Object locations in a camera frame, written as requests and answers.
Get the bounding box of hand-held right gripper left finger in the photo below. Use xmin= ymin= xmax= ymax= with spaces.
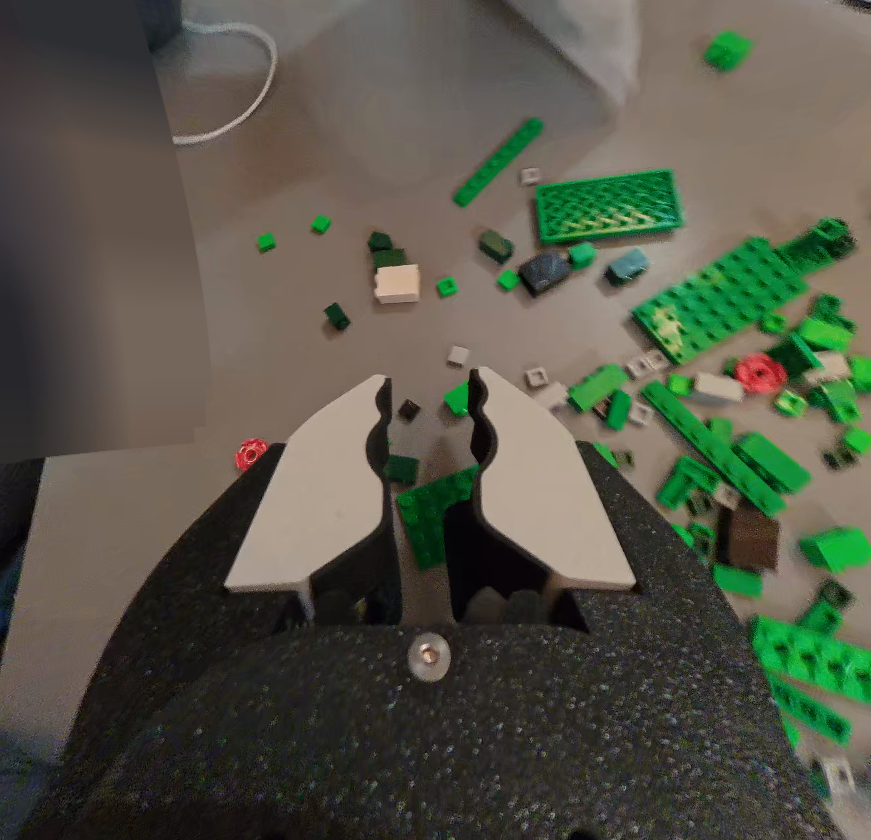
xmin=223 ymin=375 xmax=402 ymax=625

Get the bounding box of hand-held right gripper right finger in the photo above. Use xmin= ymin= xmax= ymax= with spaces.
xmin=444 ymin=368 xmax=641 ymax=626

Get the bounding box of white printed paper bag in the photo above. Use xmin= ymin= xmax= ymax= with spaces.
xmin=470 ymin=0 xmax=644 ymax=109

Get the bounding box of grey desk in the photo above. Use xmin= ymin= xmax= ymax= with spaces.
xmin=0 ymin=0 xmax=871 ymax=820

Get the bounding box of green studded plate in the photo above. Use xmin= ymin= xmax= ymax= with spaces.
xmin=396 ymin=466 xmax=480 ymax=572
xmin=631 ymin=236 xmax=812 ymax=366

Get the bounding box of heap of green toy bricks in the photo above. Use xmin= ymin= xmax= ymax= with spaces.
xmin=323 ymin=231 xmax=871 ymax=752

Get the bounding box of long green plate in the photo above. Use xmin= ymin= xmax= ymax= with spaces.
xmin=641 ymin=381 xmax=788 ymax=518
xmin=452 ymin=117 xmax=545 ymax=208

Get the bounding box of brown printed brick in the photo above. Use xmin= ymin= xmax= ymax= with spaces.
xmin=720 ymin=507 xmax=782 ymax=572

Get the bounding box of white brick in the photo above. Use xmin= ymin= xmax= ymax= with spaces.
xmin=374 ymin=264 xmax=421 ymax=305

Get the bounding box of person's leg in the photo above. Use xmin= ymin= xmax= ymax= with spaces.
xmin=0 ymin=458 xmax=45 ymax=664

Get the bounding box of green brick with holes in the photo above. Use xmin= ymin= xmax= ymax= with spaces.
xmin=750 ymin=614 xmax=871 ymax=706

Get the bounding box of green rectangular plate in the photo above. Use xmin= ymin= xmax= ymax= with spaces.
xmin=534 ymin=168 xmax=686 ymax=245

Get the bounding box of thin green plate with holes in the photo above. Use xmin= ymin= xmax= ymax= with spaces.
xmin=769 ymin=677 xmax=853 ymax=746

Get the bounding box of green two-stud brick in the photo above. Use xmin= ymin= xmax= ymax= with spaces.
xmin=703 ymin=30 xmax=754 ymax=73

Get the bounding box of green bracket piece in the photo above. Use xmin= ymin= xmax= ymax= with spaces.
xmin=776 ymin=217 xmax=857 ymax=273

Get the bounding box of white cable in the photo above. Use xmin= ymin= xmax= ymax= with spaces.
xmin=170 ymin=22 xmax=279 ymax=147

